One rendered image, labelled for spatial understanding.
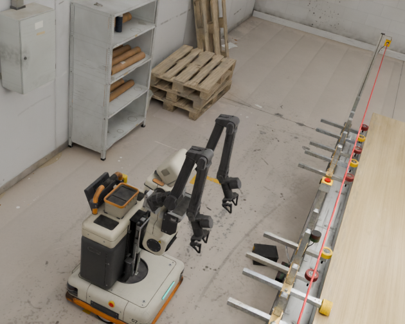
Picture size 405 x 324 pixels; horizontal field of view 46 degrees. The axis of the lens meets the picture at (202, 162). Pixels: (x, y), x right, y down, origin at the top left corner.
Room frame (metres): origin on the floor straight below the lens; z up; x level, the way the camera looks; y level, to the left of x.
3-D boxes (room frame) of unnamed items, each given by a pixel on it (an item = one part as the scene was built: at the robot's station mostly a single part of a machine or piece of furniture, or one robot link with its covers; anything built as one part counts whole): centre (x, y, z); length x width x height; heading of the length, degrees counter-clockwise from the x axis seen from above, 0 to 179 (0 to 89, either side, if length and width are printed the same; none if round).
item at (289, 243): (2.42, -0.71, 0.84); 0.43 x 0.03 x 0.04; 73
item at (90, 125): (4.59, 1.10, 0.78); 0.90 x 0.45 x 1.55; 163
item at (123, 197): (2.49, 0.48, 0.87); 0.23 x 0.15 x 0.11; 163
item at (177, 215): (2.37, 0.09, 0.99); 0.28 x 0.16 x 0.22; 163
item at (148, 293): (2.45, 0.37, 0.16); 0.67 x 0.64 x 0.25; 73
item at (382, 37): (4.64, -1.47, 1.20); 0.15 x 0.12 x 1.00; 163
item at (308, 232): (2.20, -0.69, 0.93); 0.04 x 0.04 x 0.48; 73
